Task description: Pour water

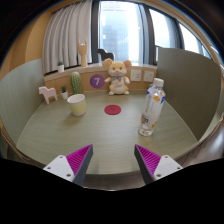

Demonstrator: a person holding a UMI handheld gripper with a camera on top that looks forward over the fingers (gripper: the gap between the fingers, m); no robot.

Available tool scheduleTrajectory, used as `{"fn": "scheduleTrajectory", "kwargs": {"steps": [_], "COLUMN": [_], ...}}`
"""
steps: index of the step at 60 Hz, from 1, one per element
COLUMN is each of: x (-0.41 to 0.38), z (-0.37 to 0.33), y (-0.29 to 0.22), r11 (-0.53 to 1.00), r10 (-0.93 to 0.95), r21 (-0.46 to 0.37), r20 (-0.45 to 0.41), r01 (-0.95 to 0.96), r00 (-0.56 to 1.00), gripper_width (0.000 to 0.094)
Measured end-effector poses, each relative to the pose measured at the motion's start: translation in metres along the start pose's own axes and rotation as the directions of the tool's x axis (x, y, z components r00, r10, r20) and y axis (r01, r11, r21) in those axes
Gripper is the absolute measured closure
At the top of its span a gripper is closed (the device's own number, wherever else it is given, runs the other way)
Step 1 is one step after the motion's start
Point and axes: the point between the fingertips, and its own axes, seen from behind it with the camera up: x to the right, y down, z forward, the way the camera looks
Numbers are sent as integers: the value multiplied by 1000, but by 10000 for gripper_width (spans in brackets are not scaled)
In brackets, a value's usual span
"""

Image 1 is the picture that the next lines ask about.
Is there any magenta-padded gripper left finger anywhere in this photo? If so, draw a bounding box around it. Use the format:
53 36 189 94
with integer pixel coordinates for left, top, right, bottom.
43 143 94 187

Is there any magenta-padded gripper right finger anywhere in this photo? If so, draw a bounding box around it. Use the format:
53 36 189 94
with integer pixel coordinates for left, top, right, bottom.
133 144 184 185

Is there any clear plastic water bottle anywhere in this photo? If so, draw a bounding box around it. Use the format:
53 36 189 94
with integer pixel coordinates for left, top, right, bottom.
138 77 167 137

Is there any pale yellow white cup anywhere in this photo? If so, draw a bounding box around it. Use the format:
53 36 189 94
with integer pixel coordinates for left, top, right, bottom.
66 93 87 117

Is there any small plant in white pot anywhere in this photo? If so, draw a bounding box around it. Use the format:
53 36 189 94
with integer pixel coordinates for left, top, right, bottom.
56 60 65 74
60 85 70 101

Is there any pink horse figurine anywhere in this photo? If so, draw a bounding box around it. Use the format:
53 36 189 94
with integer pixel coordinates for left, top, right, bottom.
38 85 59 105

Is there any flat round red coaster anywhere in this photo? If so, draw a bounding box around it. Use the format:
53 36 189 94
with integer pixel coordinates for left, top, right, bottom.
103 104 122 116

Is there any green desk partition panel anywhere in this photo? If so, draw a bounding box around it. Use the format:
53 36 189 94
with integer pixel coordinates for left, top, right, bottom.
0 58 46 148
156 47 224 141

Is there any tall green cactus ornament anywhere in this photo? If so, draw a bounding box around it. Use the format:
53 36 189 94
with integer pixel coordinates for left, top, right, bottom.
69 71 84 96

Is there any beige mouse plush toy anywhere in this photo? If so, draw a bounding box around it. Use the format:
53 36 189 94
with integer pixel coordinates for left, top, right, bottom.
101 58 133 97

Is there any wooden hand model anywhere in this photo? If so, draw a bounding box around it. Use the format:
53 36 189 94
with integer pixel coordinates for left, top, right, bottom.
77 37 89 68

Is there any black horse figurine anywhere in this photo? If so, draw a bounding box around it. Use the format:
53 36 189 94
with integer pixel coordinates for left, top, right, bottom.
97 48 116 63

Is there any white pleated curtain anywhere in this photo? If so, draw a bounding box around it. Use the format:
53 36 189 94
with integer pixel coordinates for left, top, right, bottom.
42 0 94 75

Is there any dark-framed large window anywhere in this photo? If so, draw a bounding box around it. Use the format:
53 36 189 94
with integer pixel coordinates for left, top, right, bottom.
91 0 214 66

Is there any white wall socket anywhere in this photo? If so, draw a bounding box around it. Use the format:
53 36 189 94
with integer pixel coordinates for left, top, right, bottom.
130 69 143 82
143 70 156 83

